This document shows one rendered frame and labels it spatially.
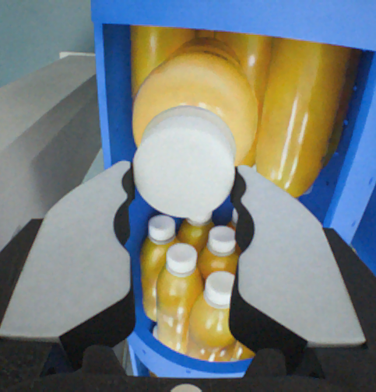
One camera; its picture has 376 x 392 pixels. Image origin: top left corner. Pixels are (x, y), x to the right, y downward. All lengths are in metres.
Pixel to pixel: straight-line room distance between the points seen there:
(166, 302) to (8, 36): 1.40
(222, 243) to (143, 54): 0.26
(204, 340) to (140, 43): 0.35
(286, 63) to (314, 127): 0.06
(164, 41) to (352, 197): 0.22
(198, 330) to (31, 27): 1.40
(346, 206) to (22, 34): 1.48
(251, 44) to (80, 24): 1.21
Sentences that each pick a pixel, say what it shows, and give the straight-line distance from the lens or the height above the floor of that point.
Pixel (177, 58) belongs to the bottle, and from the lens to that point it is 0.17.
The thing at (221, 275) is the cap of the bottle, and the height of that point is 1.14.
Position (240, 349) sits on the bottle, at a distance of 0.52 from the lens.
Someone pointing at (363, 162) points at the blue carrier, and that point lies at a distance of 0.23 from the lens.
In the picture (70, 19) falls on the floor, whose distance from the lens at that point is 1.48.
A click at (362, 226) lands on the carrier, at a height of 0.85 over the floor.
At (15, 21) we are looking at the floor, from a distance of 1.59.
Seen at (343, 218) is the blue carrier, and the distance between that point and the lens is 0.25.
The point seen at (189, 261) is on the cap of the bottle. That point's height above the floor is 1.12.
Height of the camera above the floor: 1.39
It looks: 57 degrees down
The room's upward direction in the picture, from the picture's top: 180 degrees counter-clockwise
